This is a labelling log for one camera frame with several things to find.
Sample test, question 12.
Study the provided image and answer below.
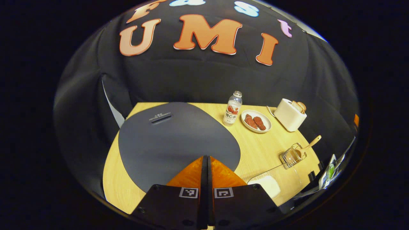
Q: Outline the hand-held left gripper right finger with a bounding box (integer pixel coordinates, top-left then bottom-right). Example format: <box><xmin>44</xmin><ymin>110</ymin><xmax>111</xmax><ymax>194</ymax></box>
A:
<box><xmin>207</xmin><ymin>156</ymin><xmax>285</xmax><ymax>230</ymax></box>

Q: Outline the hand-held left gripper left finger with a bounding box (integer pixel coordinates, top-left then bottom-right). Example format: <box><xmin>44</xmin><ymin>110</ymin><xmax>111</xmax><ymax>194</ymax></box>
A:
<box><xmin>129</xmin><ymin>156</ymin><xmax>207</xmax><ymax>230</ymax></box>

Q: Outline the wooden spoon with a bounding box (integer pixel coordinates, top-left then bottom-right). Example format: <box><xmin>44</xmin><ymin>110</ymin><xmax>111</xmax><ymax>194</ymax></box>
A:
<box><xmin>288</xmin><ymin>135</ymin><xmax>322</xmax><ymax>162</ymax></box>

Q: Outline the clear plastic rice box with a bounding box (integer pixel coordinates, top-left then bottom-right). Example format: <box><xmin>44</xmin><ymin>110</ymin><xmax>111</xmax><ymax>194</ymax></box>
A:
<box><xmin>247</xmin><ymin>163</ymin><xmax>302</xmax><ymax>206</ymax></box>

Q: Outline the dark grey rice cooker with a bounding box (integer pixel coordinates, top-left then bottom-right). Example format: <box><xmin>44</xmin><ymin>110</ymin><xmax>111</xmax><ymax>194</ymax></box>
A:
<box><xmin>118</xmin><ymin>102</ymin><xmax>241</xmax><ymax>194</ymax></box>

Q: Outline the wire mesh chopstick holder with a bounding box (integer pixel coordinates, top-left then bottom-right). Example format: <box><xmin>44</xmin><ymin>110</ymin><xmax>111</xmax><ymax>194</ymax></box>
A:
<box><xmin>280</xmin><ymin>143</ymin><xmax>307</xmax><ymax>169</ymax></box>

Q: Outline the white and green card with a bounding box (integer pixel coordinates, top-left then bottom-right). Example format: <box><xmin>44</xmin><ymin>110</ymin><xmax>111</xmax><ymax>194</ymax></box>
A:
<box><xmin>319</xmin><ymin>153</ymin><xmax>345</xmax><ymax>189</ymax></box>

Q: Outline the white toaster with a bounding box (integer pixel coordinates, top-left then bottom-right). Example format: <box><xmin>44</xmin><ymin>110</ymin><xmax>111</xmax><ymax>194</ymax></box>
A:
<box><xmin>274</xmin><ymin>98</ymin><xmax>307</xmax><ymax>132</ymax></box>

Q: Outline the white round plate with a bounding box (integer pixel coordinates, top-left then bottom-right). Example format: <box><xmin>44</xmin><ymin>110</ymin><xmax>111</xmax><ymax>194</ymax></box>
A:
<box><xmin>241</xmin><ymin>110</ymin><xmax>272</xmax><ymax>134</ymax></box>

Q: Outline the red-brown meat piece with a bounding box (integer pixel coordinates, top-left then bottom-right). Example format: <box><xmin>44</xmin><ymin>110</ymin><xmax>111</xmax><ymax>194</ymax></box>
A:
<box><xmin>244</xmin><ymin>114</ymin><xmax>258</xmax><ymax>129</ymax></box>
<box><xmin>253</xmin><ymin>116</ymin><xmax>266</xmax><ymax>131</ymax></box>

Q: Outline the clear bottle red label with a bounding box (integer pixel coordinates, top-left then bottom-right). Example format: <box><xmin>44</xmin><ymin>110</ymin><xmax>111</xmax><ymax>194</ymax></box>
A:
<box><xmin>223</xmin><ymin>91</ymin><xmax>243</xmax><ymax>126</ymax></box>

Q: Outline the black backdrop cloth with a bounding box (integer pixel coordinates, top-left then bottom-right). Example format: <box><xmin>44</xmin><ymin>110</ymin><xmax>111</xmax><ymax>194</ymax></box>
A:
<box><xmin>54</xmin><ymin>0</ymin><xmax>360</xmax><ymax>205</ymax></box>

